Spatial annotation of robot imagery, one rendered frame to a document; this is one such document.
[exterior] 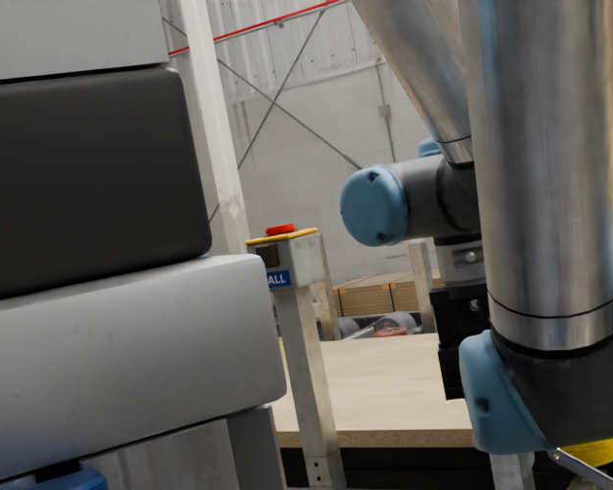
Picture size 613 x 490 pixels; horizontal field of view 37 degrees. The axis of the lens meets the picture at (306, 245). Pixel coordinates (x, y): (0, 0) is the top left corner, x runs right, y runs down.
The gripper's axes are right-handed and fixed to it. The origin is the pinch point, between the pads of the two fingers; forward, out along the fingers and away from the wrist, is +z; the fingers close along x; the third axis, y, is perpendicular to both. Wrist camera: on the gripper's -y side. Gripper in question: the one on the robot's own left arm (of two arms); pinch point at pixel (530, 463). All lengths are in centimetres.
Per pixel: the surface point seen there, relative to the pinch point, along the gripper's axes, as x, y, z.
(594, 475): 1.8, -6.2, 1.5
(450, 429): -32.3, 11.6, 4.5
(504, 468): -7.8, 3.3, 2.8
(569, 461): 1.7, -4.0, -0.3
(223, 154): -134, 70, -47
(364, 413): -47, 27, 4
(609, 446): -18.8, -8.9, 5.2
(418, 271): -131, 24, -8
